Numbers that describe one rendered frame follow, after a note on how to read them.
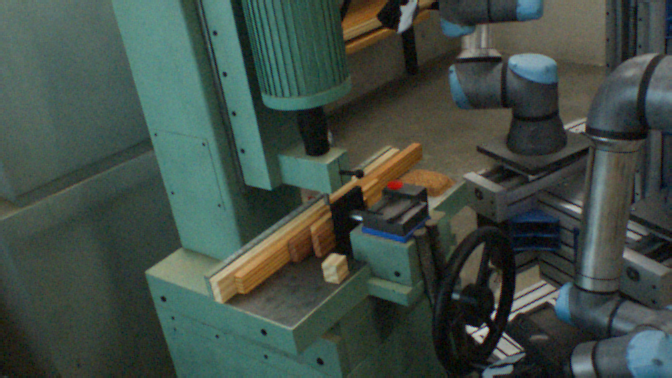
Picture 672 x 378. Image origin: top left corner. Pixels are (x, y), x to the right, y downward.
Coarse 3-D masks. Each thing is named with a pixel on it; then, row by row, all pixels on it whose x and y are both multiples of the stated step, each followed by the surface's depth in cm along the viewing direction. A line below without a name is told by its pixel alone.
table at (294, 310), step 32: (448, 192) 171; (320, 256) 155; (352, 256) 154; (448, 256) 155; (256, 288) 149; (288, 288) 147; (320, 288) 146; (352, 288) 148; (384, 288) 148; (416, 288) 147; (224, 320) 148; (256, 320) 141; (288, 320) 138; (320, 320) 141; (288, 352) 139
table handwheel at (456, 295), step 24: (480, 240) 144; (504, 240) 152; (456, 264) 139; (480, 264) 149; (504, 264) 157; (456, 288) 151; (480, 288) 148; (504, 288) 159; (480, 312) 147; (504, 312) 159; (432, 336) 141; (456, 360) 145
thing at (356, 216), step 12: (348, 192) 158; (360, 192) 159; (336, 204) 154; (348, 204) 157; (360, 204) 160; (336, 216) 154; (348, 216) 157; (360, 216) 155; (336, 228) 156; (348, 228) 158; (336, 240) 158
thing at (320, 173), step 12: (300, 144) 164; (288, 156) 160; (300, 156) 159; (312, 156) 158; (324, 156) 157; (336, 156) 156; (288, 168) 161; (300, 168) 159; (312, 168) 157; (324, 168) 154; (336, 168) 156; (348, 168) 159; (288, 180) 163; (300, 180) 161; (312, 180) 158; (324, 180) 156; (336, 180) 157; (348, 180) 160; (324, 192) 158
